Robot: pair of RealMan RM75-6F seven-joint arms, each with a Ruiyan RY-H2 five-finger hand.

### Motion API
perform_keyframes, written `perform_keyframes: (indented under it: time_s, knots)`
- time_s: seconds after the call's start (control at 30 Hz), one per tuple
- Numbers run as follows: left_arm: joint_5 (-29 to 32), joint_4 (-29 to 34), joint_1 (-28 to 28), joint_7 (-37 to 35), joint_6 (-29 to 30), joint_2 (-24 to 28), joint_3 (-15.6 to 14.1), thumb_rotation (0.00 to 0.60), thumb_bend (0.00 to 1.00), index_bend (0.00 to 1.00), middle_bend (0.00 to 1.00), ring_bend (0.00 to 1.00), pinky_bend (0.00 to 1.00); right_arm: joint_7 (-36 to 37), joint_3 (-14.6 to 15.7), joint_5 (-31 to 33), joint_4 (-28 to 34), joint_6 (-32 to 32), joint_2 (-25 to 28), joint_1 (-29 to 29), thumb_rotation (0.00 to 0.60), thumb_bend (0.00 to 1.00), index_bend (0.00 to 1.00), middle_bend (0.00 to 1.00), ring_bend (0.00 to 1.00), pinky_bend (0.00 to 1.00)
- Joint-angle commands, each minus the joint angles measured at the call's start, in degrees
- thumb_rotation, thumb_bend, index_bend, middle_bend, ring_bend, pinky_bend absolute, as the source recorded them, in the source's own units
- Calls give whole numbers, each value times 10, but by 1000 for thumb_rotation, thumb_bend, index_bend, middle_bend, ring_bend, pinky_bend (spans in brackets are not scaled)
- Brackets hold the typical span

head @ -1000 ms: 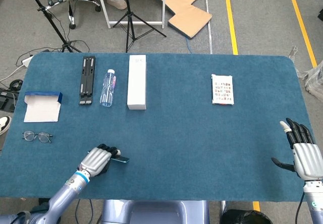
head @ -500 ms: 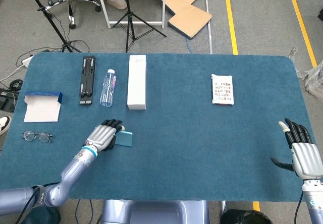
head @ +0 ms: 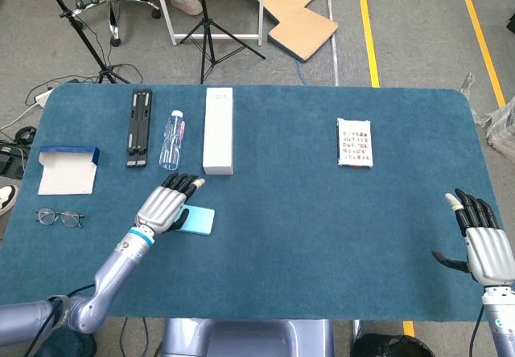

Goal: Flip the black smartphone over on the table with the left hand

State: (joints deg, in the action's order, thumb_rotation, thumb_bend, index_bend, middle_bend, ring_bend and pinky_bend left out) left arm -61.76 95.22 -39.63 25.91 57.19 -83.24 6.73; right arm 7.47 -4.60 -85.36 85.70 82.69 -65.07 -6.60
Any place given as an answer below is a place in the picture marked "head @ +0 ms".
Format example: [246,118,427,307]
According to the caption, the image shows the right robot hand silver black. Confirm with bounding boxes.
[431,187,515,286]

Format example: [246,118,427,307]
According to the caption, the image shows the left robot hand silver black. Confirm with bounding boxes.
[134,173,206,236]

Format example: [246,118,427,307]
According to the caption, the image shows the black smartphone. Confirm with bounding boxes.
[176,206,216,236]

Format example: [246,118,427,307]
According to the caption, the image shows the lilac robot base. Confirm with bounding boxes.
[160,317,336,357]

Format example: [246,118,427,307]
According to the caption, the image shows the clear plastic water bottle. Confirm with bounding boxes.
[159,109,187,171]

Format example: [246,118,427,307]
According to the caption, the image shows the black folding laptop stand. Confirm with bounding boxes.
[125,88,154,169]

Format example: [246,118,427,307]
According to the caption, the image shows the black rimmed eyeglasses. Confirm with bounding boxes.
[35,207,85,229]

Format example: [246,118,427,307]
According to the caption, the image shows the tall white box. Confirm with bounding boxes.
[201,87,235,176]

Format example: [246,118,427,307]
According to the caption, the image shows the open blue white box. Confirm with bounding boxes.
[38,145,101,195]

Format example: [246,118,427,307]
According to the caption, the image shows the blue table mat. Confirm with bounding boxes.
[0,82,500,322]

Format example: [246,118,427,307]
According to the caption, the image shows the clear plastic wrap pile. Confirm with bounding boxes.
[460,73,515,159]

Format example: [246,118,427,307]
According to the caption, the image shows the black bin bag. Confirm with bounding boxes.
[350,332,436,357]

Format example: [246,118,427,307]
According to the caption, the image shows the black and white sneaker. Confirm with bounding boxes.
[0,183,19,216]

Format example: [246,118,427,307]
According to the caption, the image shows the black foot pedal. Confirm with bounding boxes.
[0,143,31,179]

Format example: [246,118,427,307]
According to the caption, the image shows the white power strip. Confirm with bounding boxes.
[35,87,54,109]

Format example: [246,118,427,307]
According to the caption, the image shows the white pack with coloured print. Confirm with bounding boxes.
[336,117,374,169]

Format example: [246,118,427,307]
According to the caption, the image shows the black tripod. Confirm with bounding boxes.
[179,0,266,84]

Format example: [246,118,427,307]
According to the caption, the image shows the black light stand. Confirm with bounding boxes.
[34,0,132,84]

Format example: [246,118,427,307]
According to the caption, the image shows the beige shoe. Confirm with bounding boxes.
[171,0,204,16]

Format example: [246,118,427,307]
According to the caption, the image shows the black office chair chrome base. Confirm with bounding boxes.
[60,0,162,47]

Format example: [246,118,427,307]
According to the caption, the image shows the brown cardboard sheet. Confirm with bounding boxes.
[235,0,345,63]

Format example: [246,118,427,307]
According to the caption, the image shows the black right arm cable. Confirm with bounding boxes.
[471,306,488,357]

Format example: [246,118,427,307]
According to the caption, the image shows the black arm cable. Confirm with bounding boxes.
[471,306,488,357]
[23,284,97,357]

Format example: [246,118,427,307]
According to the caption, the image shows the black coiled cable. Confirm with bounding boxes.
[14,125,37,145]

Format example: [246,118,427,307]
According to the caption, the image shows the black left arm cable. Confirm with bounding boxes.
[23,284,97,357]

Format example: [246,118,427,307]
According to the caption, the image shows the white table frame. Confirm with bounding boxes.
[150,0,266,47]

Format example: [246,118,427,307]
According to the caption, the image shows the blue floor cable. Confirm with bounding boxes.
[295,57,309,87]

